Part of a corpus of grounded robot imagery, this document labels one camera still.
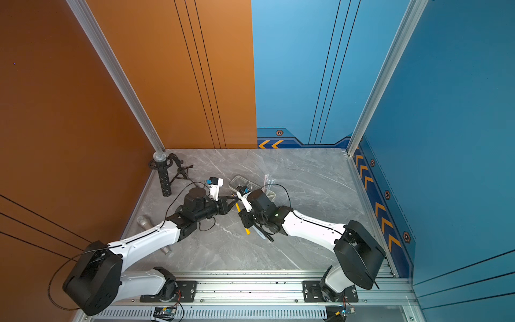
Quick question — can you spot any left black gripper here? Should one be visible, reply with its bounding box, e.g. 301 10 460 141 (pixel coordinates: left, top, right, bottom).
194 196 240 224

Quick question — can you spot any grey white toothbrush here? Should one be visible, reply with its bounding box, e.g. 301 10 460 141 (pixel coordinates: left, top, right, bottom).
253 227 266 240

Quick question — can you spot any yellow toothbrush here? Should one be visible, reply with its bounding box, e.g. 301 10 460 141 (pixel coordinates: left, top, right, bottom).
236 202 251 236

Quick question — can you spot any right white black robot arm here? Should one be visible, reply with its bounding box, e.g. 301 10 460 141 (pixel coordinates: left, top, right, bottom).
236 187 386 302

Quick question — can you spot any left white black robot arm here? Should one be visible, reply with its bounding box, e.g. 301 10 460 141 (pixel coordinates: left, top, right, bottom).
62 187 239 316

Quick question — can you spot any white toothbrush holder organizer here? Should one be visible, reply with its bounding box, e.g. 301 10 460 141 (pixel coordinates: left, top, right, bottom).
229 174 276 201

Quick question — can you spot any black toothbrush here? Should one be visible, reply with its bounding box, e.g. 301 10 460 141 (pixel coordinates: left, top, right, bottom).
261 231 274 242

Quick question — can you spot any small black tripod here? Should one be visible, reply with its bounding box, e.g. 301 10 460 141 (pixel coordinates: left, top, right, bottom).
165 153 193 191

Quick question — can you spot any grey metal cylinder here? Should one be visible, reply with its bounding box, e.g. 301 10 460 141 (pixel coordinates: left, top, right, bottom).
136 215 173 257

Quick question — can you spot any left green circuit board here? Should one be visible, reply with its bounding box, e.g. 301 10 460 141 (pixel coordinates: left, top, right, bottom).
152 306 179 321

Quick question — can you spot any green circuit board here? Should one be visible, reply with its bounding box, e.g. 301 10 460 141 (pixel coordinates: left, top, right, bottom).
152 306 179 321
334 308 355 321

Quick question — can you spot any right green circuit board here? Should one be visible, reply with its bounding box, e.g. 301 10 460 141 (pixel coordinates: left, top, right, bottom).
334 308 355 321

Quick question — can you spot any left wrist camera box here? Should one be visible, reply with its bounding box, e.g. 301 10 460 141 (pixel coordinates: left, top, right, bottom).
206 177 223 201

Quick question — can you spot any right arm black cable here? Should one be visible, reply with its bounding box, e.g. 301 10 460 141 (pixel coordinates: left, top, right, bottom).
257 183 379 291

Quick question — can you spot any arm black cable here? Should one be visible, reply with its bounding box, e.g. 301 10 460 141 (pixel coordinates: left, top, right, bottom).
257 183 379 291
47 180 218 311

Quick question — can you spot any black perforated post with ball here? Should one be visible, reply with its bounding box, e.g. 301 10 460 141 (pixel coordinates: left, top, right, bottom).
148 151 172 197

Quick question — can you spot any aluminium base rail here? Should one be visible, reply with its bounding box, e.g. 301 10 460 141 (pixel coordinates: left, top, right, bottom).
72 270 423 322

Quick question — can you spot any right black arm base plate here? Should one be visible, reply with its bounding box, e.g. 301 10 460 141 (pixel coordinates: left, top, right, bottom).
302 280 359 303

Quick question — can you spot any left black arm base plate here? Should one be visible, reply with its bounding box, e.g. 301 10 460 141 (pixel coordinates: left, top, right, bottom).
139 280 197 303

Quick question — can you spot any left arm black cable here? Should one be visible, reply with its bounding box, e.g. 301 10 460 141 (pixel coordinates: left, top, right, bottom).
47 180 218 311

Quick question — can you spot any left aluminium corner post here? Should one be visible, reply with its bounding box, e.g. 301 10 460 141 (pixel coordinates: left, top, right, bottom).
67 0 166 151

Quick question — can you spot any aluminium corner post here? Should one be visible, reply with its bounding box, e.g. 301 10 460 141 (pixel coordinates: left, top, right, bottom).
347 0 429 157
67 0 166 151

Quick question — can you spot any right aluminium corner post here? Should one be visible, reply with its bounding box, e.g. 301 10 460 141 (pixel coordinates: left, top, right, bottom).
347 0 429 157

